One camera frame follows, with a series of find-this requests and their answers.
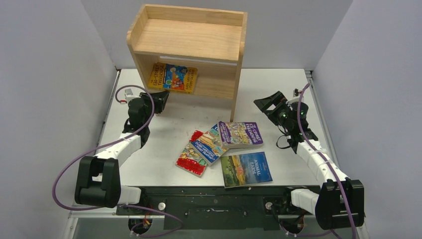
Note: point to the red treehouse book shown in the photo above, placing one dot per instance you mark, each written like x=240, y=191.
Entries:
x=189, y=160

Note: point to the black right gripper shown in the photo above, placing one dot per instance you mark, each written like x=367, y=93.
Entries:
x=275, y=107

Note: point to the yellow 130-storey treehouse book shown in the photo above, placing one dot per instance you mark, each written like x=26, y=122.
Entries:
x=173, y=78

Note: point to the blue 91-storey treehouse book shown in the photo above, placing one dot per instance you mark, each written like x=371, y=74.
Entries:
x=208, y=146

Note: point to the animal farm book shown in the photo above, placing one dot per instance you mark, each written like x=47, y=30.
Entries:
x=245, y=169

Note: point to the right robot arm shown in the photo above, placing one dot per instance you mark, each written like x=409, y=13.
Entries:
x=323, y=171

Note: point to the purple 52-storey treehouse book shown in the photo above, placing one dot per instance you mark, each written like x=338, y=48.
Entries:
x=235, y=135

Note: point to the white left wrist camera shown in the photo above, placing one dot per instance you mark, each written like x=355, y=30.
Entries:
x=128, y=96

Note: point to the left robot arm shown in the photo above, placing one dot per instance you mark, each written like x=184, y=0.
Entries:
x=98, y=181

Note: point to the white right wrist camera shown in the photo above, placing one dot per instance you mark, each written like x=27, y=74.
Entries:
x=297, y=93

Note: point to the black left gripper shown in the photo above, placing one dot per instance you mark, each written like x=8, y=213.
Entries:
x=159, y=99

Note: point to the wooden shelf unit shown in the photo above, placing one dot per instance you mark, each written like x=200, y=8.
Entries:
x=211, y=40

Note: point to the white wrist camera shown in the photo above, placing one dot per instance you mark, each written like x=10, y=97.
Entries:
x=128, y=96
x=297, y=93

